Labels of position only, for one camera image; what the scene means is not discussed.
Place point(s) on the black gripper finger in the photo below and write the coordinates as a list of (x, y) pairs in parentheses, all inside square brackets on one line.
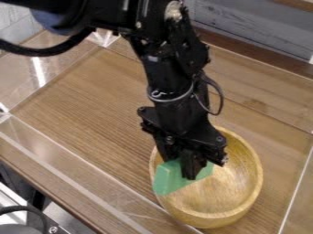
[(168, 146), (193, 162)]

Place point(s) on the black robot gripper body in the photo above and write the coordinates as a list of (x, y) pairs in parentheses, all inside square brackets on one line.
[(183, 118)]

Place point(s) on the green rectangular block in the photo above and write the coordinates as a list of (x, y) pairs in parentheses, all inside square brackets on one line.
[(169, 180)]

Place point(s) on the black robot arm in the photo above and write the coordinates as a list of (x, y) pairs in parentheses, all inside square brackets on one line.
[(159, 29)]

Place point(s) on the brown wooden bowl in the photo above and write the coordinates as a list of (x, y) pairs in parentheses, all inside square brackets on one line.
[(219, 200)]

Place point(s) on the clear acrylic corner bracket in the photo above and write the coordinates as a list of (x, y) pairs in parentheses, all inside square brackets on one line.
[(104, 37)]

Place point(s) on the black metal table frame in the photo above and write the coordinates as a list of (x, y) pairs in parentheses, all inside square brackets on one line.
[(22, 207)]

